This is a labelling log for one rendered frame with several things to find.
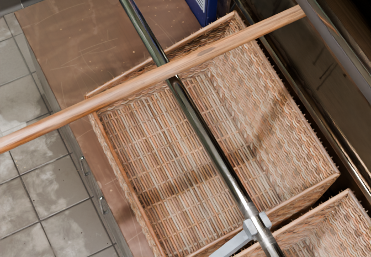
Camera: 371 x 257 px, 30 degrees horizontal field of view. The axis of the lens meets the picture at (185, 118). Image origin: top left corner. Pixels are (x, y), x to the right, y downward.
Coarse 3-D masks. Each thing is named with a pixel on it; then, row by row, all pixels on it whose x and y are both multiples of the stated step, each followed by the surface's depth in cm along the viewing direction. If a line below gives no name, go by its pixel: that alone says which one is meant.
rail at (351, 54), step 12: (312, 0) 121; (324, 0) 121; (324, 12) 120; (336, 24) 119; (336, 36) 119; (348, 36) 118; (348, 48) 117; (360, 48) 117; (360, 60) 115; (360, 72) 116
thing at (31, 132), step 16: (272, 16) 148; (288, 16) 148; (304, 16) 149; (240, 32) 146; (256, 32) 146; (208, 48) 144; (224, 48) 144; (176, 64) 142; (192, 64) 143; (144, 80) 140; (160, 80) 141; (96, 96) 138; (112, 96) 138; (128, 96) 140; (64, 112) 136; (80, 112) 137; (32, 128) 135; (48, 128) 136; (0, 144) 133; (16, 144) 134
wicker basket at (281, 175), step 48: (192, 48) 197; (240, 48) 194; (144, 96) 208; (240, 96) 200; (288, 96) 179; (144, 144) 201; (192, 144) 202; (240, 144) 202; (288, 144) 185; (144, 192) 195; (192, 192) 195; (288, 192) 191; (192, 240) 189
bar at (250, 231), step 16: (128, 0) 153; (128, 16) 152; (144, 32) 149; (160, 48) 148; (160, 64) 146; (176, 80) 144; (176, 96) 143; (192, 112) 140; (208, 128) 139; (208, 144) 137; (224, 160) 136; (224, 176) 134; (240, 192) 132; (240, 208) 132; (256, 208) 132; (256, 224) 130; (240, 240) 133; (272, 240) 128; (208, 256) 138; (224, 256) 136; (272, 256) 127
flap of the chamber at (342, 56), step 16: (304, 0) 124; (336, 0) 125; (352, 0) 126; (368, 0) 126; (352, 16) 123; (368, 16) 124; (320, 32) 122; (352, 32) 121; (368, 32) 122; (336, 48) 120; (368, 48) 120; (352, 64) 117; (368, 96) 116
